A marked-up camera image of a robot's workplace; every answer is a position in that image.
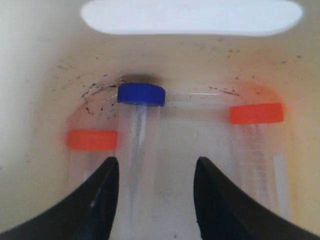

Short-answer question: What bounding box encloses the labelled orange-capped clear tube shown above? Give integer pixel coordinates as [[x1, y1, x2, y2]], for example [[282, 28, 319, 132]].
[[228, 102, 292, 220]]

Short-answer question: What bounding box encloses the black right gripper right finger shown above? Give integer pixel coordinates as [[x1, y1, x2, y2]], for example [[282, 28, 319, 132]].
[[193, 157, 320, 240]]

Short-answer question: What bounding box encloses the blue-capped clear tube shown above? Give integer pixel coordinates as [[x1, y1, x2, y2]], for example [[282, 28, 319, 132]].
[[114, 83, 166, 240]]

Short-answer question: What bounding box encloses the white plastic bin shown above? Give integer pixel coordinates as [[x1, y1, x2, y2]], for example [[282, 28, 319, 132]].
[[0, 0, 320, 240]]

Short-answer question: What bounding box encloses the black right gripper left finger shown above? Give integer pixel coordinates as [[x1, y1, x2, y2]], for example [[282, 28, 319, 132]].
[[0, 157, 119, 240]]

